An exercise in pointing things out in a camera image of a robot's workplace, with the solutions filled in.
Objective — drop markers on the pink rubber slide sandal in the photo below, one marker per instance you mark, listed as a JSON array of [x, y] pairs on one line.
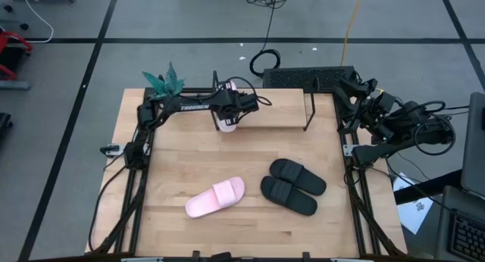
[[212, 199], [226, 127]]

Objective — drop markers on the red and black cart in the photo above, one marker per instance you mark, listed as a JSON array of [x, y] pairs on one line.
[[11, 53]]

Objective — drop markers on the black desk beam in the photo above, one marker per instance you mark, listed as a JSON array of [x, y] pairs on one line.
[[428, 188]]

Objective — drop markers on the black perforated metal box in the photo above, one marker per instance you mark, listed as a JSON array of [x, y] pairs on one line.
[[303, 77]]

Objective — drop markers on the grey laptop with black keyboard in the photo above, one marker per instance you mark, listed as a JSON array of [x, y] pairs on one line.
[[466, 235]]

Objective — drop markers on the silver metal clamp bracket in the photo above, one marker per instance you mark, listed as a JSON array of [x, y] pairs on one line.
[[348, 149], [111, 150]]

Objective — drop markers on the wooden shelf with black legs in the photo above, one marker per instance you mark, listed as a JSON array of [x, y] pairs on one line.
[[280, 110]]

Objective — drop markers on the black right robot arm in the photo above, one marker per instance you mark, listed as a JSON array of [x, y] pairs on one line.
[[424, 135]]

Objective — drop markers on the white printed paper sheet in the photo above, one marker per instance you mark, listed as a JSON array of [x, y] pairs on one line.
[[415, 213]]

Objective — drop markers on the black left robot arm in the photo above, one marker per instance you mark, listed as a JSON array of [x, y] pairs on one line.
[[193, 107]]

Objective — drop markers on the black rubber slide sandal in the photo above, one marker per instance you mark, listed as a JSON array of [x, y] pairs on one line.
[[299, 176], [288, 195]]

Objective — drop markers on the black chair base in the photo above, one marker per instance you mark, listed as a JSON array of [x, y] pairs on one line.
[[4, 123]]

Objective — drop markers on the teal artificial plant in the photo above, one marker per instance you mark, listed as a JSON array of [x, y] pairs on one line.
[[166, 84]]

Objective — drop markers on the grey metal base bar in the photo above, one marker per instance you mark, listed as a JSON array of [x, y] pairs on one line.
[[13, 85]]

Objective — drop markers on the grey laptop lid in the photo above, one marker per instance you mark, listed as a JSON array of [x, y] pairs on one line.
[[475, 148]]

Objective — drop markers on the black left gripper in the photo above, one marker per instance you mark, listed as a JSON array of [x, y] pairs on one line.
[[247, 103]]

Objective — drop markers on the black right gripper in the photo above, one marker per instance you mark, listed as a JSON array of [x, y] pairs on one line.
[[369, 116]]

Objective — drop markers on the black aluminium table frame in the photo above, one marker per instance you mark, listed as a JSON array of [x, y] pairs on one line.
[[197, 91]]

